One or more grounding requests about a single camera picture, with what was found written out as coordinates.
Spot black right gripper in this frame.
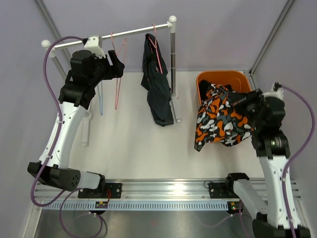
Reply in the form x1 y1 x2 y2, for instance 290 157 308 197
228 89 264 130

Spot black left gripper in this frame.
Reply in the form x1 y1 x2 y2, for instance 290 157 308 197
88 50 124 87

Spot pink wire hanger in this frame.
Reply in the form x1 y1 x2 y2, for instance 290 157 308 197
111 32 127 110
152 23 163 74

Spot orange camouflage shorts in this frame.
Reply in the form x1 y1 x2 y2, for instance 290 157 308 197
194 84 253 152

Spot dark green shorts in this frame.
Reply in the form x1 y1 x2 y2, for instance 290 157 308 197
141 33 174 127

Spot black shorts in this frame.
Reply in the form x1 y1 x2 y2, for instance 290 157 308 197
199 80 233 102

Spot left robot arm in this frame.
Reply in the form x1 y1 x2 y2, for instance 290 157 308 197
27 50 124 198

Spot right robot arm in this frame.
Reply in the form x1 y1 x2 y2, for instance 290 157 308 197
224 88 311 238

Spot orange plastic laundry basket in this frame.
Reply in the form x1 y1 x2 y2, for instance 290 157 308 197
196 70 252 106

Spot metal clothes rack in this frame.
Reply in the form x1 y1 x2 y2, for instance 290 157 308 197
41 15 182 147

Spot blue wire hanger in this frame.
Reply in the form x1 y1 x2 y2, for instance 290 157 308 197
97 82 103 116

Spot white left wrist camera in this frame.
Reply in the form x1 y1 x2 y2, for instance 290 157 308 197
83 35 107 59

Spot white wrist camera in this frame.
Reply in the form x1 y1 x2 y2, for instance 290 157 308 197
263 82 284 101
83 35 107 59

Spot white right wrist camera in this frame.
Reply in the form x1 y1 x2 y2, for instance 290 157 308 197
263 82 284 101

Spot aluminium mounting rail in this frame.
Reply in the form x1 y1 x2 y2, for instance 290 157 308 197
32 180 302 200

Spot white slotted cable duct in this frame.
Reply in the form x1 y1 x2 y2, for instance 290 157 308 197
45 200 229 211

